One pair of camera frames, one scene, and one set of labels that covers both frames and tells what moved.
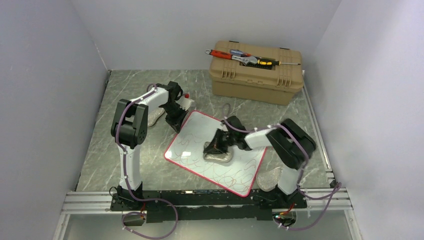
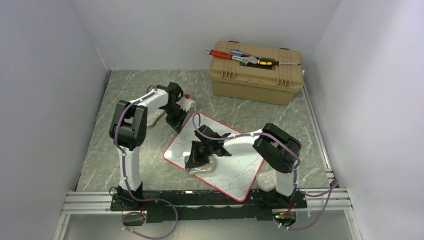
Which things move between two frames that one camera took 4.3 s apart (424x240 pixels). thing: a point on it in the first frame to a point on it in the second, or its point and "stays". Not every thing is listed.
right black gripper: [216, 146] to [196, 159]
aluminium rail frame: [330, 201] stays
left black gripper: [176, 124] stays
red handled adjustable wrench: [246, 59] stays
